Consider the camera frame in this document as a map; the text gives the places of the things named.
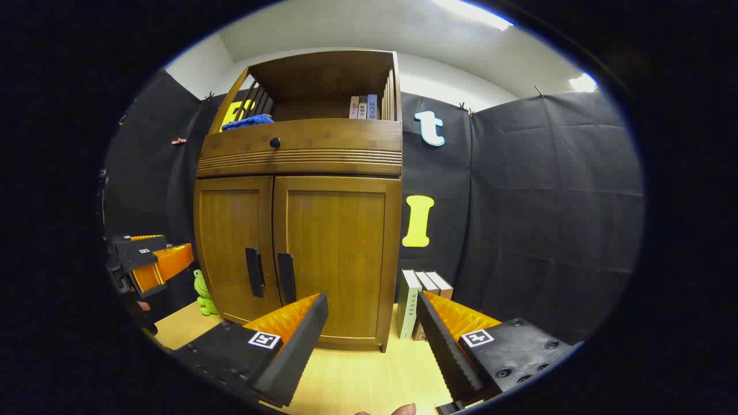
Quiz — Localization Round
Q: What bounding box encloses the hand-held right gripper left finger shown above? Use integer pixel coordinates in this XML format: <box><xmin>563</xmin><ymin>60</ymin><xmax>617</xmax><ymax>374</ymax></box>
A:
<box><xmin>172</xmin><ymin>292</ymin><xmax>329</xmax><ymax>409</ymax></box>

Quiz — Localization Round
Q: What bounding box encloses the green frog plush toy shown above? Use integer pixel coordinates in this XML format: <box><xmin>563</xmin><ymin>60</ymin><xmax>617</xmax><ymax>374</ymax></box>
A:
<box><xmin>193</xmin><ymin>269</ymin><xmax>220</xmax><ymax>316</ymax></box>

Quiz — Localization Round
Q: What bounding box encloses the white green cover book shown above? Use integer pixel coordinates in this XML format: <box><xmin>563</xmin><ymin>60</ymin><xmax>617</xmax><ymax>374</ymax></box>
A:
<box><xmin>396</xmin><ymin>269</ymin><xmax>423</xmax><ymax>340</ymax></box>

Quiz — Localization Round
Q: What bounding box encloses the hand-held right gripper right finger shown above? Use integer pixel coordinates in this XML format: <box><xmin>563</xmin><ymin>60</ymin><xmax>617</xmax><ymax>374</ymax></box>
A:
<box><xmin>416</xmin><ymin>290</ymin><xmax>579</xmax><ymax>404</ymax></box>

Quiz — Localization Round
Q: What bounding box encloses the blue folded cloth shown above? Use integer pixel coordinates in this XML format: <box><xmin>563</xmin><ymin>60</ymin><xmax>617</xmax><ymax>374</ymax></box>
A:
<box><xmin>221</xmin><ymin>114</ymin><xmax>275</xmax><ymax>131</ymax></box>

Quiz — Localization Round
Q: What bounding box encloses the wooden shoe cabinet door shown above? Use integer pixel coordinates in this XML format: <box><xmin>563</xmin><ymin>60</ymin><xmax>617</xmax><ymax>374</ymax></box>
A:
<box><xmin>194</xmin><ymin>176</ymin><xmax>283</xmax><ymax>325</ymax></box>
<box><xmin>272</xmin><ymin>175</ymin><xmax>402</xmax><ymax>352</ymax></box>

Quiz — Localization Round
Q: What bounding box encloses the brown cover book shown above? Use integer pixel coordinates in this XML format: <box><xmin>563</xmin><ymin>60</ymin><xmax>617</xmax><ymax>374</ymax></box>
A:
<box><xmin>426</xmin><ymin>271</ymin><xmax>454</xmax><ymax>300</ymax></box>
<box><xmin>413</xmin><ymin>271</ymin><xmax>440</xmax><ymax>342</ymax></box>

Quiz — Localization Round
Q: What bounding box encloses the wooden double-door shoe cabinet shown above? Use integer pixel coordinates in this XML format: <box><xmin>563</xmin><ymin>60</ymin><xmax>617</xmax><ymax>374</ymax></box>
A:
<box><xmin>193</xmin><ymin>50</ymin><xmax>403</xmax><ymax>353</ymax></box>

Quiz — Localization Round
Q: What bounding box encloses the white ceiling light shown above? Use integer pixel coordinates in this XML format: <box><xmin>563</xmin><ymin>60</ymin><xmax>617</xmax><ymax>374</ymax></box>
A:
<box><xmin>568</xmin><ymin>73</ymin><xmax>599</xmax><ymax>93</ymax></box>

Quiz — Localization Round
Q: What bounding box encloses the black backdrop cloth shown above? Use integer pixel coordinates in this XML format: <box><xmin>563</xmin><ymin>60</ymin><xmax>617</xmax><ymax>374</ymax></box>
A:
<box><xmin>103</xmin><ymin>68</ymin><xmax>645</xmax><ymax>346</ymax></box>

